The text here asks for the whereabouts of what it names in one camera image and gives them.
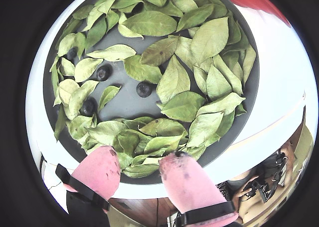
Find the red collapsible cup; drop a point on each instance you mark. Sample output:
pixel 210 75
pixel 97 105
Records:
pixel 261 3

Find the dark grey round bowl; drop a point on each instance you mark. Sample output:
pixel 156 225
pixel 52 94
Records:
pixel 129 105

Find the black hand controller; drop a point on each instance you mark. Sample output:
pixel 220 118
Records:
pixel 269 182

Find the pile of green leaves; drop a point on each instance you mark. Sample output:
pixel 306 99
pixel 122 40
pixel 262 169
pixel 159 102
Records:
pixel 211 37

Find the pink padded gripper finger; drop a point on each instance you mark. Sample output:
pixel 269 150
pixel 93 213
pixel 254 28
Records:
pixel 97 172
pixel 189 187

